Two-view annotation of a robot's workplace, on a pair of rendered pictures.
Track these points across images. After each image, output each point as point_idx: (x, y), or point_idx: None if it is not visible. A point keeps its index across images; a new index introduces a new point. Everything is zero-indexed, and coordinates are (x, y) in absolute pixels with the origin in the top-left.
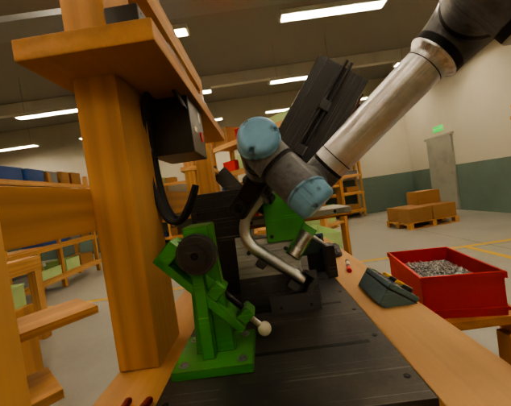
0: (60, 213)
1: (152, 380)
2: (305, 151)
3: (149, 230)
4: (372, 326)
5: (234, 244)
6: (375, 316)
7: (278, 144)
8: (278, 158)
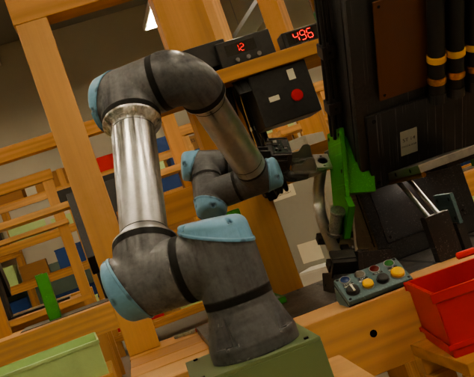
0: (185, 203)
1: None
2: (328, 110)
3: (243, 206)
4: (300, 314)
5: (356, 207)
6: (318, 309)
7: (189, 172)
8: (191, 182)
